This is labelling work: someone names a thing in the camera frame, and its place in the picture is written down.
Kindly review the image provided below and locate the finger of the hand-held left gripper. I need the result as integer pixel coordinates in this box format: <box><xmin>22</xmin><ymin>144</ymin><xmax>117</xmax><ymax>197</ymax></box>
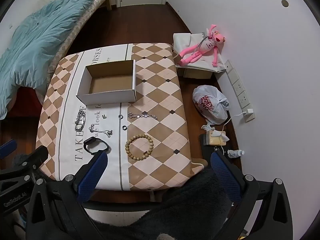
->
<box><xmin>0</xmin><ymin>145</ymin><xmax>49</xmax><ymax>180</ymax></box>
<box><xmin>0</xmin><ymin>140</ymin><xmax>17</xmax><ymax>159</ymax></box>

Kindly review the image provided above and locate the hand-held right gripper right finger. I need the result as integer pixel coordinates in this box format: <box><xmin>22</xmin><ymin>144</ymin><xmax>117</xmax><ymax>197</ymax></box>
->
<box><xmin>211</xmin><ymin>151</ymin><xmax>293</xmax><ymax>240</ymax></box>

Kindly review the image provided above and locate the dark fuzzy clothing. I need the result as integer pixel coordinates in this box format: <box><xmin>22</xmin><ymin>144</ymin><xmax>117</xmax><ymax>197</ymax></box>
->
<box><xmin>87</xmin><ymin>167</ymin><xmax>240</xmax><ymax>240</ymax></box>

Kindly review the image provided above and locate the white power strip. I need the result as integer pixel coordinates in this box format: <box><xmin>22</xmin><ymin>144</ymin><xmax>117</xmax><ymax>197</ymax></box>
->
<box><xmin>225</xmin><ymin>60</ymin><xmax>256</xmax><ymax>123</ymax></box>

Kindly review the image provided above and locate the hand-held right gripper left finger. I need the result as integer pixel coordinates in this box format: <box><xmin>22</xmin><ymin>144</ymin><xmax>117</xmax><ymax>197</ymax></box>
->
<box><xmin>25</xmin><ymin>151</ymin><xmax>109</xmax><ymax>240</ymax></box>

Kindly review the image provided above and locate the white charging cable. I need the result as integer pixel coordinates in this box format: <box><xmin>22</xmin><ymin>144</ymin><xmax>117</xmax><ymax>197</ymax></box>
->
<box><xmin>211</xmin><ymin>111</ymin><xmax>247</xmax><ymax>155</ymax></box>

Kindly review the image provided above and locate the bed with patterned mattress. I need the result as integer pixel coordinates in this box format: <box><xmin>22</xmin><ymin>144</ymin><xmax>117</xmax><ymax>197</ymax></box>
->
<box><xmin>46</xmin><ymin>0</ymin><xmax>112</xmax><ymax>68</ymax></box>

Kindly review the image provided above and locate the thin silver necklace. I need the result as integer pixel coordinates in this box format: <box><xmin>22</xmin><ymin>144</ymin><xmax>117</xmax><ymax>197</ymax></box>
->
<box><xmin>89</xmin><ymin>124</ymin><xmax>113</xmax><ymax>138</ymax></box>

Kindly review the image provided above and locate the brown cardboard carton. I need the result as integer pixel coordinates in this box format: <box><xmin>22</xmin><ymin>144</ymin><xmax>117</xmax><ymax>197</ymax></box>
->
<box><xmin>177</xmin><ymin>67</ymin><xmax>214</xmax><ymax>80</ymax></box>

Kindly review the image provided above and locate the light blue duvet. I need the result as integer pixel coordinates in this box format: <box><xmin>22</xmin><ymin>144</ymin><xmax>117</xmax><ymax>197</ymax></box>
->
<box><xmin>0</xmin><ymin>0</ymin><xmax>94</xmax><ymax>119</ymax></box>

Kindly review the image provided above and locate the white plastic bag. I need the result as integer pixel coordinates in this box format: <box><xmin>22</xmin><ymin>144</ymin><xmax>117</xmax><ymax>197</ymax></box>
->
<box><xmin>192</xmin><ymin>85</ymin><xmax>230</xmax><ymax>125</ymax></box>

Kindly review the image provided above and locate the checkered printed tablecloth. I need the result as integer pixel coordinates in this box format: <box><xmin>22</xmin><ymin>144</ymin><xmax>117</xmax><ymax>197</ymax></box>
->
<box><xmin>35</xmin><ymin>42</ymin><xmax>203</xmax><ymax>192</ymax></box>

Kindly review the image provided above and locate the black floor mat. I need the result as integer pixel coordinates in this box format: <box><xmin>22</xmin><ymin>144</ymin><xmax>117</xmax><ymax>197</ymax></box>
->
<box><xmin>199</xmin><ymin>134</ymin><xmax>218</xmax><ymax>153</ymax></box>

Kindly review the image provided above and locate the wooden bead bracelet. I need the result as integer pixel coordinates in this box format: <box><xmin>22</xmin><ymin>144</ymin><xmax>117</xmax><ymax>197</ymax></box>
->
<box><xmin>125</xmin><ymin>134</ymin><xmax>155</xmax><ymax>159</ymax></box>

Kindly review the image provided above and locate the cardboard box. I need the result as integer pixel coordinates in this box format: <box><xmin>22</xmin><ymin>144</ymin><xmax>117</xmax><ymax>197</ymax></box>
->
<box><xmin>76</xmin><ymin>59</ymin><xmax>137</xmax><ymax>105</ymax></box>

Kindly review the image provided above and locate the wooden tissue box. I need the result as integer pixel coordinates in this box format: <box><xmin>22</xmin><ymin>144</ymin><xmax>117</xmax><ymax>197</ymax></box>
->
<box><xmin>205</xmin><ymin>130</ymin><xmax>229</xmax><ymax>146</ymax></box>

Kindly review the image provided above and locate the slim silver link bracelet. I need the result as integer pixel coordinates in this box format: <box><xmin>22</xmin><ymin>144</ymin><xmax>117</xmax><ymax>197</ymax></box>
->
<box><xmin>128</xmin><ymin>113</ymin><xmax>158</xmax><ymax>120</ymax></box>

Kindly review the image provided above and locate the black smart band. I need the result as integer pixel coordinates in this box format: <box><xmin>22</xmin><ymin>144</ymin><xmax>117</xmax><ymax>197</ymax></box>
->
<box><xmin>83</xmin><ymin>137</ymin><xmax>110</xmax><ymax>155</ymax></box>

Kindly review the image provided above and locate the small white bottle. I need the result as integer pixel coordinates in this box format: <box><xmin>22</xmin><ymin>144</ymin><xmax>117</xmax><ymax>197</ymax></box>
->
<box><xmin>227</xmin><ymin>149</ymin><xmax>245</xmax><ymax>158</ymax></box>

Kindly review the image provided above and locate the pink plush toy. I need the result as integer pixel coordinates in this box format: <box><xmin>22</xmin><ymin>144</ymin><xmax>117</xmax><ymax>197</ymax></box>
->
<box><xmin>178</xmin><ymin>24</ymin><xmax>226</xmax><ymax>67</ymax></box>

